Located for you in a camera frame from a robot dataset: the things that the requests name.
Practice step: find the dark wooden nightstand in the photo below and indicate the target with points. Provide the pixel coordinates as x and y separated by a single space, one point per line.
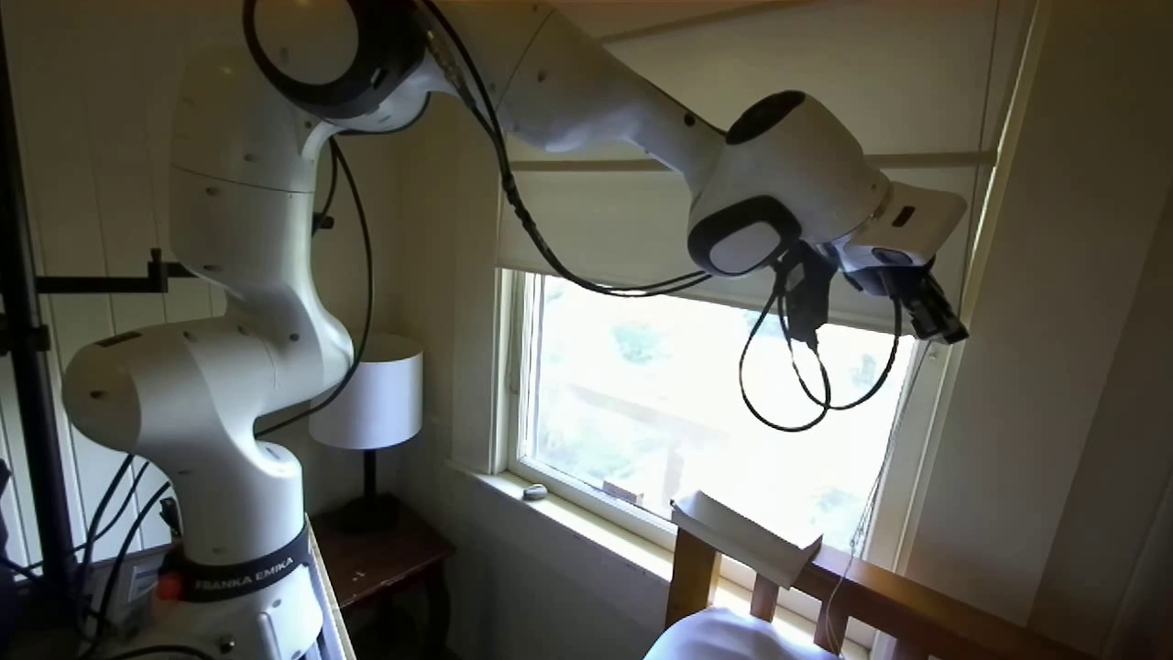
378 575

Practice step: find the wooden bunk bed frame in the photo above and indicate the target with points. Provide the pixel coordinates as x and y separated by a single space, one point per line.
881 608

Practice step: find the black metal stand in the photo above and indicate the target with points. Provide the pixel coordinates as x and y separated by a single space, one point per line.
39 368

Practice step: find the white window frame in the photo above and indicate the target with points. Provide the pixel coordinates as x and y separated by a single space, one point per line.
609 488

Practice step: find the cream fabric window blind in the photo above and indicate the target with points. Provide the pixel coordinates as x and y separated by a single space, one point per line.
637 206

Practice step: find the folded white paper card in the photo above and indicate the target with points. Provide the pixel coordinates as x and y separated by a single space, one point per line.
740 538

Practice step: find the white sheeted mattress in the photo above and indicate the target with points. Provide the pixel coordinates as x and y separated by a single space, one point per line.
735 641

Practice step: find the white shade table lamp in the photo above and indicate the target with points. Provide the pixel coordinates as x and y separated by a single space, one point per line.
367 405

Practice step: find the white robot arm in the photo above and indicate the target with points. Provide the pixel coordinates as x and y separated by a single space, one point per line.
257 368

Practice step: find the small grey sill object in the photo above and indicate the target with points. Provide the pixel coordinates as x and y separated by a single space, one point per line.
532 494

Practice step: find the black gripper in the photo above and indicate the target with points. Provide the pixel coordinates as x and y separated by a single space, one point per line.
881 278

